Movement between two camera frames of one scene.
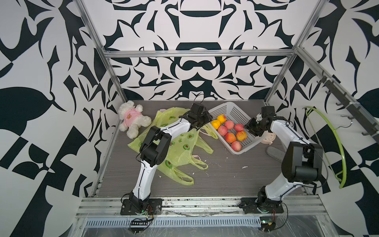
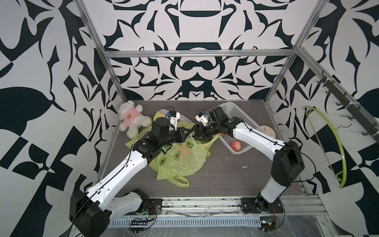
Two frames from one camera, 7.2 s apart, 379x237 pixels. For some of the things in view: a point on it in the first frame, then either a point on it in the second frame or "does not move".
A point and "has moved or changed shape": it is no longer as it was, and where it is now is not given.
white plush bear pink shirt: x=132 y=118 does not move
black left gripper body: x=204 y=118 -> x=172 y=138
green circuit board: x=267 y=223 does not move
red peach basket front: x=236 y=146 does not move
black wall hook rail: x=364 y=120 does not move
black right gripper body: x=256 y=127 -> x=211 y=129
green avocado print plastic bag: x=183 y=146 has moved or changed shape
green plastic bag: x=173 y=161 -> x=172 y=180
